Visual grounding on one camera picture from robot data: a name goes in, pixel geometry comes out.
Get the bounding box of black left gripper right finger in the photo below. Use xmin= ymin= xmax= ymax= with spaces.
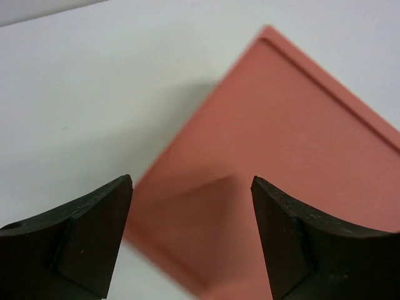
xmin=251 ymin=177 xmax=399 ymax=299

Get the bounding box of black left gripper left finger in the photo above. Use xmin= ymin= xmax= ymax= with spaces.
xmin=1 ymin=174 xmax=133 ymax=299

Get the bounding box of coral and yellow drawer cabinet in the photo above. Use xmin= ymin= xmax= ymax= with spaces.
xmin=125 ymin=26 xmax=399 ymax=299

